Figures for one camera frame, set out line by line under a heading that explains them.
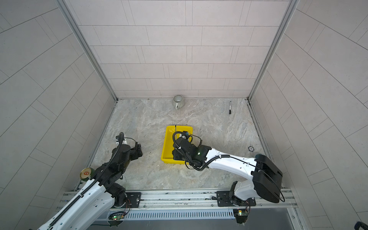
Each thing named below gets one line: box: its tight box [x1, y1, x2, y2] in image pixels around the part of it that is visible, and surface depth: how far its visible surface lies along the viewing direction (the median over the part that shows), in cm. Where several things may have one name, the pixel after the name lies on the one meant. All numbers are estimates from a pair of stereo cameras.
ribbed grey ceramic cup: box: [172, 94, 185, 110], surface depth 108 cm
